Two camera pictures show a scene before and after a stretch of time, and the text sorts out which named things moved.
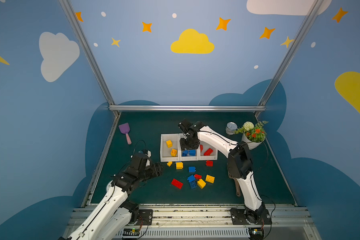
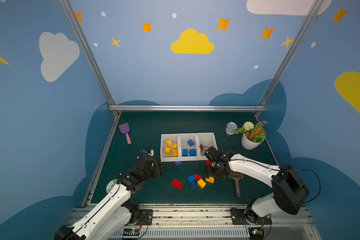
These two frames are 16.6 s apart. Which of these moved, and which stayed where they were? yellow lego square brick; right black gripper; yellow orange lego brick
Moved: yellow lego square brick; right black gripper
Stayed: yellow orange lego brick
